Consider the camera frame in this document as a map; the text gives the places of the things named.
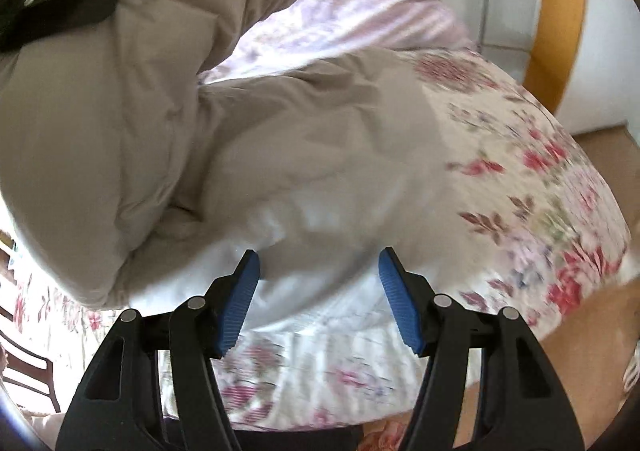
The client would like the beige quilted down jacket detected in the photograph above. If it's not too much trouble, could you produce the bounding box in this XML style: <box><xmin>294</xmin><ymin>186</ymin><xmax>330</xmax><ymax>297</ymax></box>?
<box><xmin>1</xmin><ymin>0</ymin><xmax>444</xmax><ymax>308</ymax></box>

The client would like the dark wooden chair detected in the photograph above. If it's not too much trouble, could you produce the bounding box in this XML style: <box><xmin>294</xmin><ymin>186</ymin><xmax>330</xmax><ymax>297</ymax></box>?
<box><xmin>1</xmin><ymin>232</ymin><xmax>61</xmax><ymax>413</ymax></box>

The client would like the pink crumpled duvet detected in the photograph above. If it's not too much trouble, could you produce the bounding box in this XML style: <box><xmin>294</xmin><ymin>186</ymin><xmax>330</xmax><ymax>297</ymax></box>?
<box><xmin>200</xmin><ymin>0</ymin><xmax>474</xmax><ymax>84</ymax></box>

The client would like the floral bed sheet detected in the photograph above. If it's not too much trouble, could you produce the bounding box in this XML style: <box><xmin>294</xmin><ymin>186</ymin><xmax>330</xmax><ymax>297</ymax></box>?
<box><xmin>0</xmin><ymin>48</ymin><xmax>633</xmax><ymax>432</ymax></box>

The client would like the white garment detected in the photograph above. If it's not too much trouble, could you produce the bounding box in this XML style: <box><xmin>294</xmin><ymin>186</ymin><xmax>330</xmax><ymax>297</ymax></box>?
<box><xmin>124</xmin><ymin>196</ymin><xmax>476</xmax><ymax>336</ymax></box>

